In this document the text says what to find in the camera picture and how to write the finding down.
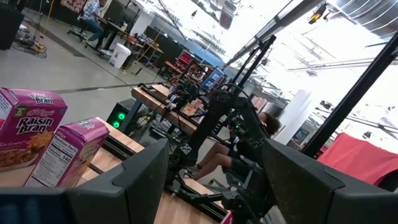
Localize black frame post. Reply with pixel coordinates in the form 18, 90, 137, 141
300, 32, 398, 159

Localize white bucket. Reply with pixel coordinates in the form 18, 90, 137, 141
108, 42, 132, 70

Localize black computer green lights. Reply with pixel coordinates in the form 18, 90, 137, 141
106, 98, 147, 134

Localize person at distant desk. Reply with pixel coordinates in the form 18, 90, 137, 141
78, 0, 108, 51

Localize red cloth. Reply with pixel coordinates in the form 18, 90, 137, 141
317, 132, 398, 187

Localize large pink Raisin Bran box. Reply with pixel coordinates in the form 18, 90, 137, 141
0, 87, 68, 174

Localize black cabinet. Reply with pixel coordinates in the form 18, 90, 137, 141
0, 2, 25, 51

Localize seated person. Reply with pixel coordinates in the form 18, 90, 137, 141
185, 111, 282, 182

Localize black overhead frame beam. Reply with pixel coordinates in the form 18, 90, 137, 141
223, 0, 325, 68

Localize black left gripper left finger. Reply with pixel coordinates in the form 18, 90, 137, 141
0, 138, 170, 224

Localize small pink Raisin Bran box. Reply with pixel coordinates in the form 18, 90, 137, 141
24, 116, 111, 189

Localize wooden workbench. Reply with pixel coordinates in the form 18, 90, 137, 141
131, 83, 200, 135

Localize blue-lit computer monitor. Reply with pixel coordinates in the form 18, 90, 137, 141
201, 66, 226, 91

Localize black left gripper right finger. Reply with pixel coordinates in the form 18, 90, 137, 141
262, 139, 398, 224

